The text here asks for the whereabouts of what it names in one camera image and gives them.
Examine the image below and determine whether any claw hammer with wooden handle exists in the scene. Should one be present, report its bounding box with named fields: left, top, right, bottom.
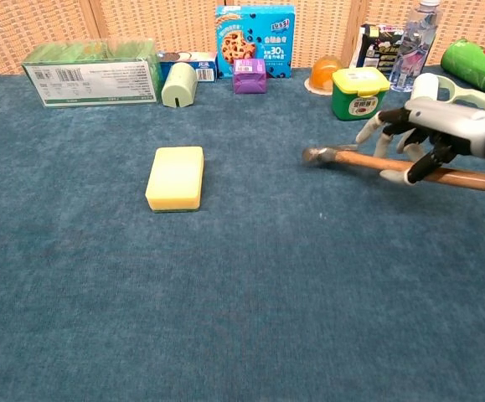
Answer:
left=301, top=144, right=485, bottom=196

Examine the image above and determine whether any pale green cylindrical holder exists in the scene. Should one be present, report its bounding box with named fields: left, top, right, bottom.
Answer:
left=160, top=62, right=199, bottom=109

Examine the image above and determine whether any clear plastic water bottle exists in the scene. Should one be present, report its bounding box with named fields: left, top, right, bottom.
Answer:
left=388, top=0, right=444, bottom=94

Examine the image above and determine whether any green tub with yellow lid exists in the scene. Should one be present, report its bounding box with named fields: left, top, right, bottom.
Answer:
left=330, top=66, right=391, bottom=122

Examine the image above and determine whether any blue table cloth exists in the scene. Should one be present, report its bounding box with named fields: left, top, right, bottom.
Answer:
left=0, top=64, right=485, bottom=402

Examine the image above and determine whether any green chips can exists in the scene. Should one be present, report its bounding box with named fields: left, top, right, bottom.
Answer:
left=440, top=38, right=485, bottom=106

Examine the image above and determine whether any small purple carton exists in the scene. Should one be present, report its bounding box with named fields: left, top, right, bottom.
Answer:
left=232, top=58, right=267, bottom=95

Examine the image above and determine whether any pale green lint roller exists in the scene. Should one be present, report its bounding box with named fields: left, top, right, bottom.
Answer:
left=410, top=72, right=485, bottom=118

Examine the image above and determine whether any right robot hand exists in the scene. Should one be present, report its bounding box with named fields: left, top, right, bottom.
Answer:
left=354, top=97, right=485, bottom=186

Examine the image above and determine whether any yellow sponge with green base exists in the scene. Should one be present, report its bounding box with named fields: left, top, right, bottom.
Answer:
left=144, top=146, right=205, bottom=214

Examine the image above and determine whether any woven folding screen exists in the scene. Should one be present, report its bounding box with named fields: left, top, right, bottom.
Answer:
left=0, top=0, right=485, bottom=78

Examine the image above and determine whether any black yellow snack pack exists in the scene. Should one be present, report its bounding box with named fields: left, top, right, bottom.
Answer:
left=348, top=23, right=408, bottom=77

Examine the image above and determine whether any blue cookie box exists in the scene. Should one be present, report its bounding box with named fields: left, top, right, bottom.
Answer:
left=214, top=4, right=297, bottom=80

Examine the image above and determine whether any green and white carton box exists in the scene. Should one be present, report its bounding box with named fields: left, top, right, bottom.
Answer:
left=21, top=38, right=163, bottom=109

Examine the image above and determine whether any orange jelly cup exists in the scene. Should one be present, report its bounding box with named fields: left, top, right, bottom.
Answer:
left=303, top=54, right=345, bottom=95

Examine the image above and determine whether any small blue and white box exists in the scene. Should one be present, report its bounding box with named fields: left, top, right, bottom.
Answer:
left=157, top=50, right=219, bottom=84

